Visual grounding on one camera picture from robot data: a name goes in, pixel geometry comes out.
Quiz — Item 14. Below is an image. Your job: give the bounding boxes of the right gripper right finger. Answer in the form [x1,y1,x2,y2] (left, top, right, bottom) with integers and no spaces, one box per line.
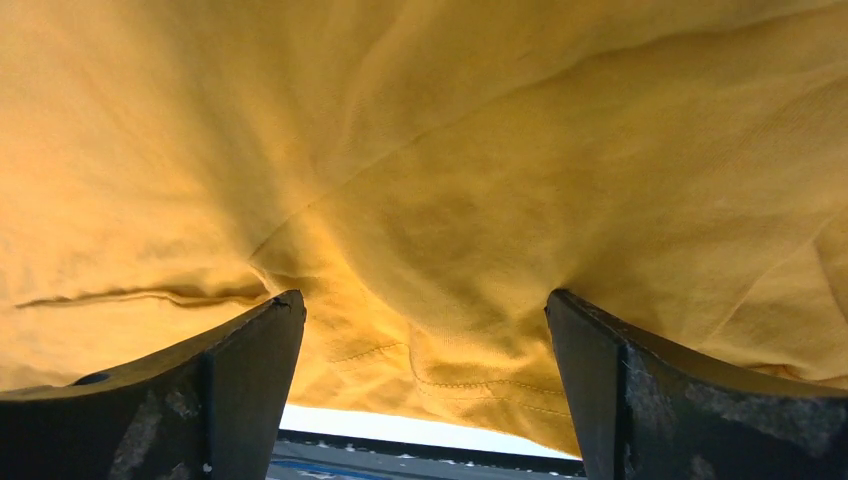
[545,290,847,479]

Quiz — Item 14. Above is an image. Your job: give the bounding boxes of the yellow t-shirt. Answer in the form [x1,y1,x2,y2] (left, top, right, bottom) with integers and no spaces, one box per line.
[1,1,847,454]

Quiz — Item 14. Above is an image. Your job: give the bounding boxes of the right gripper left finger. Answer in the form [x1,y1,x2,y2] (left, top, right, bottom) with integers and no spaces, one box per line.
[1,290,306,479]

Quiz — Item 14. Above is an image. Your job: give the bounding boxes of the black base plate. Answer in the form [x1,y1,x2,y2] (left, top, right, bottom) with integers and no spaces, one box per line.
[266,429,587,480]

